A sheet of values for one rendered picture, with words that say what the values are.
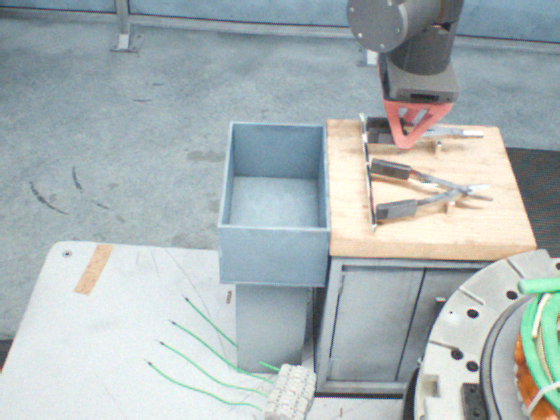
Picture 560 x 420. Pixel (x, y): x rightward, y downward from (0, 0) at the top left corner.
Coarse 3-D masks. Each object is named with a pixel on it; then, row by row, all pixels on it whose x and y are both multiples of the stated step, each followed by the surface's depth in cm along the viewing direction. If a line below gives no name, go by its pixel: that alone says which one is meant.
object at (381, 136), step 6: (372, 132) 73; (378, 132) 73; (384, 132) 73; (390, 132) 73; (402, 132) 74; (372, 138) 74; (378, 138) 74; (384, 138) 74; (390, 138) 74; (378, 144) 74; (384, 144) 74; (390, 144) 74
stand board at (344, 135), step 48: (336, 144) 78; (480, 144) 79; (336, 192) 72; (384, 192) 73; (432, 192) 73; (480, 192) 73; (336, 240) 68; (384, 240) 68; (432, 240) 68; (480, 240) 68; (528, 240) 69
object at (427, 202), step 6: (450, 192) 69; (456, 192) 69; (426, 198) 69; (432, 198) 69; (438, 198) 69; (444, 198) 69; (450, 198) 69; (456, 198) 69; (420, 204) 68; (426, 204) 68; (432, 204) 68
